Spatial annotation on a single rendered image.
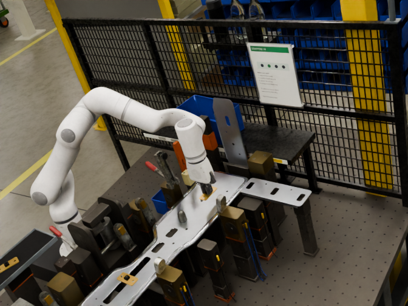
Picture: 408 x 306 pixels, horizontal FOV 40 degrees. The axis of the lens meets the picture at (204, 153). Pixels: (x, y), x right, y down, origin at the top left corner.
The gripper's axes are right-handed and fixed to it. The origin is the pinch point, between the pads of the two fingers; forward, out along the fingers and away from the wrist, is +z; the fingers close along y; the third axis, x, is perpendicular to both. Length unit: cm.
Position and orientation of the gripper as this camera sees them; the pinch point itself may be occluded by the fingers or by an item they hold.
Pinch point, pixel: (206, 188)
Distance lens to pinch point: 224.3
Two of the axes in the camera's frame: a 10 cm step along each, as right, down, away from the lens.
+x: 5.8, -5.7, 5.8
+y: 7.7, 1.6, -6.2
